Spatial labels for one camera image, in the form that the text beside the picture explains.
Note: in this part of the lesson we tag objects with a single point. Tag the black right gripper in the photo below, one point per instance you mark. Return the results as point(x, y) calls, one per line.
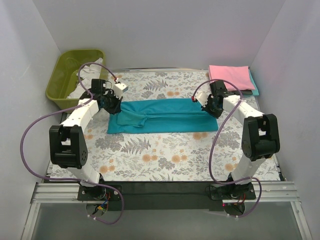
point(210, 108)

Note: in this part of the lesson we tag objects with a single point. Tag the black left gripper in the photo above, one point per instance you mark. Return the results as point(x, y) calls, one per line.
point(115, 105)

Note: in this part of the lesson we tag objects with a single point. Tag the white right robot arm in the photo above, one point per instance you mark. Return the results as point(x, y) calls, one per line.
point(260, 134)

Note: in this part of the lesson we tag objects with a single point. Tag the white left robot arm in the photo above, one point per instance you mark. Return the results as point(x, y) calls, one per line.
point(67, 143)

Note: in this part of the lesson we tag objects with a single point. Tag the white crumpled t shirt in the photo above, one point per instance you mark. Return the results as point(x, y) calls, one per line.
point(88, 73)

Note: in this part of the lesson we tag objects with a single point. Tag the pink folded t shirt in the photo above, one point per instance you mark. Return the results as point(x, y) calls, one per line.
point(237, 75)

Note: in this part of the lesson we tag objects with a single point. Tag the olive green plastic basket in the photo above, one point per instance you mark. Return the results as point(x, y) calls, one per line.
point(64, 78)

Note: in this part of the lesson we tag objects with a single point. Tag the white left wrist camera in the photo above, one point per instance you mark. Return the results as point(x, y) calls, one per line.
point(119, 89)

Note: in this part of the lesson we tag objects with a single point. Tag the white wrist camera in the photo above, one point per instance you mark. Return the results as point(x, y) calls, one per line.
point(203, 98)
point(119, 89)

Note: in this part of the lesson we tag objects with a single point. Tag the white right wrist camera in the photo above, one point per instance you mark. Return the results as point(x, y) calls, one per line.
point(203, 98)

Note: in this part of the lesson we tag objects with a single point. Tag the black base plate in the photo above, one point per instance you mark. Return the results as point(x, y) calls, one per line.
point(117, 201)

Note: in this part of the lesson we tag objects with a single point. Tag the aluminium front rail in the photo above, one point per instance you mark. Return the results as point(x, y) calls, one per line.
point(270, 191)

